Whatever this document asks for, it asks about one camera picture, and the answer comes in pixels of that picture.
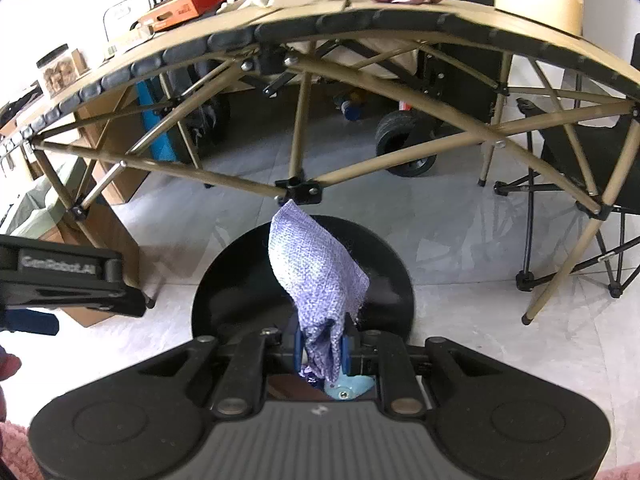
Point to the clear jar black lid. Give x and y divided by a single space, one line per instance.
60 77

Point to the plain brown cardboard box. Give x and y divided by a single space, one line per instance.
107 125

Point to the red spray can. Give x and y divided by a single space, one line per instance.
405 105

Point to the person's left hand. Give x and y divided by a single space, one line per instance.
9 362

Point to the cardboard box with liner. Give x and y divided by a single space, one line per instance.
115 240

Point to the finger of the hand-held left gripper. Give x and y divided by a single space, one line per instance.
30 322
110 297

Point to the black folding chair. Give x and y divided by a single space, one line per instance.
565 150

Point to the khaki slatted folding table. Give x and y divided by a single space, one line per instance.
310 27

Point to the black round waste bin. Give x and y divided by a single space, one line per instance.
230 300

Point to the blue round wheel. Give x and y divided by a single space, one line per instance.
351 109

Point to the black utility wagon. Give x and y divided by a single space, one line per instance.
400 135

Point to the blue flat board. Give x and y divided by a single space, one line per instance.
155 125

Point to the purple woven cloth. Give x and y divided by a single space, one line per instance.
310 260

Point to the person's left leg pink fleece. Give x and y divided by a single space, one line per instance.
12 450

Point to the white yellow flat box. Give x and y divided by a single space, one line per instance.
127 42

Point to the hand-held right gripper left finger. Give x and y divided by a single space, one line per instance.
299 355

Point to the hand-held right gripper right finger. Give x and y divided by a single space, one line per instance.
347 360

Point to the pale green bin liner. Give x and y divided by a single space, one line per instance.
40 215

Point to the white plastic frame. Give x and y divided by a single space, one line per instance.
122 10

